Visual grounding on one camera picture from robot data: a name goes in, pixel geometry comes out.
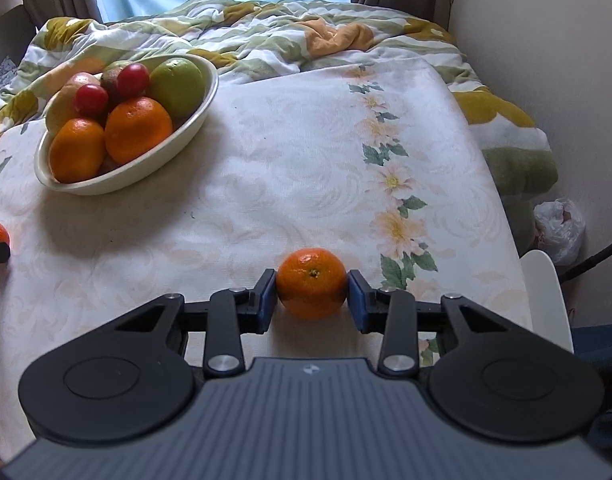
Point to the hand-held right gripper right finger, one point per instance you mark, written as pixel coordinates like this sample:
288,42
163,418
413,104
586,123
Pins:
358,304

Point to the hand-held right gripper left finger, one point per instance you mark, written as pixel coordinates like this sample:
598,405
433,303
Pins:
266,302

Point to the medium orange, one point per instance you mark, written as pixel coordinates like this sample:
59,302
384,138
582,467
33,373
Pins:
76,150

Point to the yellow apple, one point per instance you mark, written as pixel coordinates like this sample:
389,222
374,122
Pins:
65,97

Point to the red cherry tomato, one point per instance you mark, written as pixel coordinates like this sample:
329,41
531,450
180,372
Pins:
90,99
134,80

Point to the large orange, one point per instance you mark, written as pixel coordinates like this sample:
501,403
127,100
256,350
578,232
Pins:
138,130

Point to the cream oval bowl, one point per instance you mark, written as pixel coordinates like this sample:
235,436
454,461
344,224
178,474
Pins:
185,130

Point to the brown kiwi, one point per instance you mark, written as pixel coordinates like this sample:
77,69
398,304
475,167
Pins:
109,85

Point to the white chair back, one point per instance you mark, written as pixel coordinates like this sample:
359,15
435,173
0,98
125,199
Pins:
548,305

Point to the white plastic bag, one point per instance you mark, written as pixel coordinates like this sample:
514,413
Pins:
558,230

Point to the grey bed headboard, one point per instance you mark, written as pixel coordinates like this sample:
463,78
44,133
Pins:
5,25

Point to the dark blue cloth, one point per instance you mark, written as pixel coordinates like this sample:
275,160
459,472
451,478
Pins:
603,370

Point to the green yellow floral duvet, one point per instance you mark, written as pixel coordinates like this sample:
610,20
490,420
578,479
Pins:
266,30

